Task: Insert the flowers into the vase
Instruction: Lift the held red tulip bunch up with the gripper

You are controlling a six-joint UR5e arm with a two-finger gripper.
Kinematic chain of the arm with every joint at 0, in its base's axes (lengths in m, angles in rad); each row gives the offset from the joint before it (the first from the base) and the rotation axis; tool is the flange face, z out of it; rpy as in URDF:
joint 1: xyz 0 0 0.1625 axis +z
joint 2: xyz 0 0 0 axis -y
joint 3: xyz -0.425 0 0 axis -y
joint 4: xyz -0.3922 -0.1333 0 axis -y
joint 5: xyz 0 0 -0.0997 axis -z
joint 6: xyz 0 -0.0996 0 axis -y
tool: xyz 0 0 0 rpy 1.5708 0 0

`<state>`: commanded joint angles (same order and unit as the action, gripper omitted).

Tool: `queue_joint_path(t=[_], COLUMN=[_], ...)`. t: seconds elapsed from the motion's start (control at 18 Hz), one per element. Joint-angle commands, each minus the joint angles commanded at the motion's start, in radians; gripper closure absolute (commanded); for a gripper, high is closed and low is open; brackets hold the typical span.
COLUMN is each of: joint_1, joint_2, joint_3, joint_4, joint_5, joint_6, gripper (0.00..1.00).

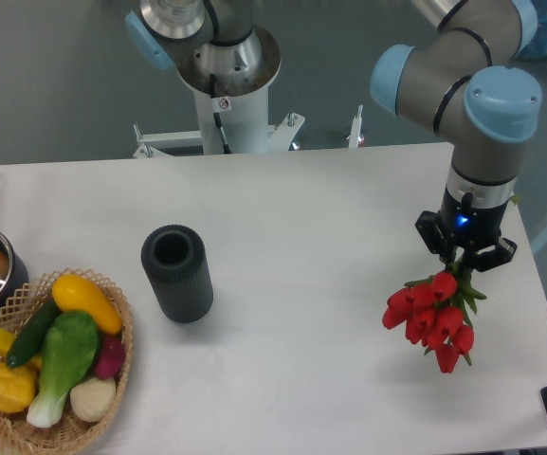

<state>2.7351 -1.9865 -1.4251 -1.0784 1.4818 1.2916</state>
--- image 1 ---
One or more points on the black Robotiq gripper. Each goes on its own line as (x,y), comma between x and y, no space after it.
(477,228)

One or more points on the red tulip bouquet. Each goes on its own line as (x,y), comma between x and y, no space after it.
(435,311)

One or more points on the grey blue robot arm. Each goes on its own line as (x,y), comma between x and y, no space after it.
(461,88)

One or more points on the dark grey ribbed vase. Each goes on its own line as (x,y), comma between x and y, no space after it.
(175,262)

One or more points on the purple red radish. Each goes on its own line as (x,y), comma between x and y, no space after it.
(110,358)

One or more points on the yellow squash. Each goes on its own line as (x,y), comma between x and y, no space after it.
(75,293)

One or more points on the white garlic bulb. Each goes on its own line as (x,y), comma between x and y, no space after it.
(91,399)

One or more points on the green bok choy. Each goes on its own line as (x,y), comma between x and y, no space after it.
(69,349)

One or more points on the green cucumber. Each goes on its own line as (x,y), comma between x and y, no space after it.
(30,340)

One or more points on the small yellow gourd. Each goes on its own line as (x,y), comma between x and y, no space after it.
(6,340)

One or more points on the yellow bell pepper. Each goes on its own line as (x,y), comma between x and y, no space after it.
(17,388)

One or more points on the woven wicker basket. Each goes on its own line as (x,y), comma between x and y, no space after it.
(71,434)

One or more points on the white levelling foot post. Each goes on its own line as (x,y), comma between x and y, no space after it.
(355,138)

